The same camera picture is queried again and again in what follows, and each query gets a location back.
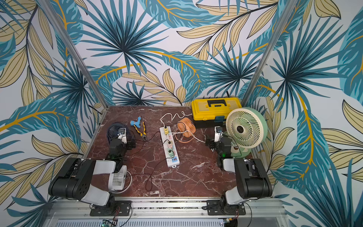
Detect white power strip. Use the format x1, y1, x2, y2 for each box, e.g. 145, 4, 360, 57
159, 126, 180, 168

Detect pink plug adapter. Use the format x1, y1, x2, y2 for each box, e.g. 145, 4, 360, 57
167, 141, 174, 148

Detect green plug adapter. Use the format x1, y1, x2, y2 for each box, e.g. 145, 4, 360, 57
168, 150, 175, 158

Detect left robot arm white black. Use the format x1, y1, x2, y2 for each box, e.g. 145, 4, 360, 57
48, 133, 136, 207

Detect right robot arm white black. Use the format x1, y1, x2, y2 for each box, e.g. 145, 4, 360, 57
205, 139, 273, 207

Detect dark blue small fan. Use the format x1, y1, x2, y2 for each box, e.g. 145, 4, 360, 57
107, 122, 128, 144

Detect orange small desk fan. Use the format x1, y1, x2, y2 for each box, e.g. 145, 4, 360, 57
177, 117, 196, 138

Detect large green cream desk fan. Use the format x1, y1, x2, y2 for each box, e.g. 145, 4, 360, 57
223, 107, 268, 159

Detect white small fan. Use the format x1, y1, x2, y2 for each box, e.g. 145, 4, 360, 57
108, 165, 127, 192

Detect blue plastic toy figure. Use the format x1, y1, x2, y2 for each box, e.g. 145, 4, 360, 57
130, 116, 142, 128

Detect yellow black toolbox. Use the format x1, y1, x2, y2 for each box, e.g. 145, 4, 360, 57
192, 97, 242, 129

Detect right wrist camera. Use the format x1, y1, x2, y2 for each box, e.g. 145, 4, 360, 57
214, 126, 223, 142

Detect yellow handled pliers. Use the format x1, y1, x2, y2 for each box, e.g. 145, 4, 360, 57
134, 121, 147, 141

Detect white power strip cord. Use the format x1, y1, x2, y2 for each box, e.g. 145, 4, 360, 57
159, 112, 193, 128

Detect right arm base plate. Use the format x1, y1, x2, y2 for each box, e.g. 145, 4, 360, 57
202, 200, 246, 216

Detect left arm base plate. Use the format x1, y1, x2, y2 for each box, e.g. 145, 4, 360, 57
90, 201, 132, 217

